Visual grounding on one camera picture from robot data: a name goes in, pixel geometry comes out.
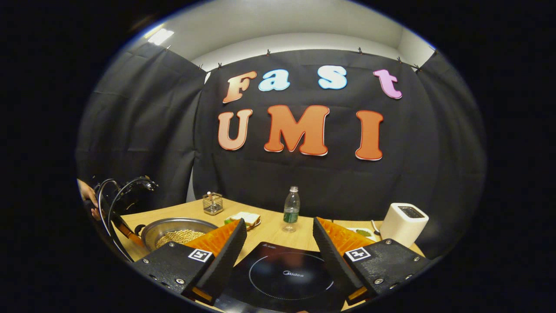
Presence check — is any pile of soybeans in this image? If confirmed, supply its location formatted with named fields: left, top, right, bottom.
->
left=156, top=229, right=205, bottom=249

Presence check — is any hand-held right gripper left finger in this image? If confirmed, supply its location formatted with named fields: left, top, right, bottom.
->
left=132, top=219, right=248, bottom=305

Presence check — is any small ceiling light panel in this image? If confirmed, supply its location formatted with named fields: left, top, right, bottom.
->
left=147, top=28, right=175, bottom=45

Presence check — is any black backdrop cloth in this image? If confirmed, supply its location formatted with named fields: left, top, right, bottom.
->
left=75, top=43, right=487, bottom=257

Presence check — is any clear plastic water bottle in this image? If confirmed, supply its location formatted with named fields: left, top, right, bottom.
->
left=282, top=186, right=301, bottom=233

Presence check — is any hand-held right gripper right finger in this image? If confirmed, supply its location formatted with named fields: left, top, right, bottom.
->
left=313, top=216, right=430, bottom=306

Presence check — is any row of black clips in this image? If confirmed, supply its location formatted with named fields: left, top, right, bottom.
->
left=165, top=43, right=437, bottom=73

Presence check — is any wire mesh holder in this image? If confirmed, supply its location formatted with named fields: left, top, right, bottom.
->
left=202, top=192, right=224, bottom=216

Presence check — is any sandwich with lettuce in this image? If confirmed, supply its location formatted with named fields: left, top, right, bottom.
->
left=226, top=212, right=261, bottom=230

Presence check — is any steel pot with black handle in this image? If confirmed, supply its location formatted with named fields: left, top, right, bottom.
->
left=141, top=217, right=218, bottom=253

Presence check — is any black induction cooktop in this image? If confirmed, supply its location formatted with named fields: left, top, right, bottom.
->
left=215, top=242, right=346, bottom=313

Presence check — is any white toaster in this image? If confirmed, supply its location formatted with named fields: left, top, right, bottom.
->
left=380, top=203, right=429, bottom=248

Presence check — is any white divided bean dish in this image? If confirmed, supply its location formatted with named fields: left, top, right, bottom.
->
left=347, top=227, right=378, bottom=239

